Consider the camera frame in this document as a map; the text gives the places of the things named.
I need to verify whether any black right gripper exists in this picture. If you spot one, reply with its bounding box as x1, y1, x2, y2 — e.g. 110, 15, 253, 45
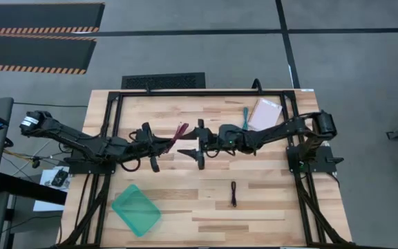
177, 118, 220, 171

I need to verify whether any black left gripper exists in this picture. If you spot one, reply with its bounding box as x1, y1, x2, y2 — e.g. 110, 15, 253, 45
126, 122, 180, 173

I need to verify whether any maroon marker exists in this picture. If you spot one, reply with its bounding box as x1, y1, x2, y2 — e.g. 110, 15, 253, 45
166, 122, 190, 153

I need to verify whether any black USB-C cable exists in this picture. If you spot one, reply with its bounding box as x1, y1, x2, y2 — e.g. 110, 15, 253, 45
230, 181, 238, 208

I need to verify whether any black floor vent grate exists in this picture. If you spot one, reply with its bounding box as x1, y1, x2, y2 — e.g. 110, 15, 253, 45
121, 71, 207, 90

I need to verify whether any green translucent plastic tray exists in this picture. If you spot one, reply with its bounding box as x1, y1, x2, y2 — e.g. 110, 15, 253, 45
111, 183, 162, 238

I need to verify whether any small black device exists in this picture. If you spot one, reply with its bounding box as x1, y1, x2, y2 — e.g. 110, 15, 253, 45
50, 168, 69, 188

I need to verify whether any white paper sheet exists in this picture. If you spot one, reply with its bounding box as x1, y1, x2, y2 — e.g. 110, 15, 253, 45
32, 165, 71, 212

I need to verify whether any black desk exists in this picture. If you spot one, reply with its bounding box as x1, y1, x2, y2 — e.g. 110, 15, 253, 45
0, 172, 68, 249

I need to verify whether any black hazard-striped floor mat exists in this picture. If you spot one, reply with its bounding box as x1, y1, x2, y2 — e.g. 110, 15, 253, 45
0, 33, 98, 75
0, 2, 106, 35

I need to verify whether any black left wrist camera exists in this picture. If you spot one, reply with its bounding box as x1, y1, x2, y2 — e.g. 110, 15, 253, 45
129, 128, 151, 143

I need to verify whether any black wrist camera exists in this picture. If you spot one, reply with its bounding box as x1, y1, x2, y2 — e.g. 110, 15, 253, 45
129, 128, 151, 143
218, 123, 243, 148

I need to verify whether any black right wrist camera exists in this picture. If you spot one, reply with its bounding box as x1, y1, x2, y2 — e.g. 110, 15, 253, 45
218, 123, 243, 148

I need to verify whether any black metal table frame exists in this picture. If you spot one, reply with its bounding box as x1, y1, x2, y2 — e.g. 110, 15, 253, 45
55, 88, 355, 249

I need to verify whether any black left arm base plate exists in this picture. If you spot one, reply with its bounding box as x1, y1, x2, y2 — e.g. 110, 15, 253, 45
63, 157, 117, 175

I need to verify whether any thin black floor cable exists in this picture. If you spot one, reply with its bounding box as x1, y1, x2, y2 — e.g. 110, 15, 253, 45
12, 101, 89, 109

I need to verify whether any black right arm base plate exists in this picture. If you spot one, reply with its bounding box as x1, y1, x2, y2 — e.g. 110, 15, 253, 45
286, 145, 345, 174

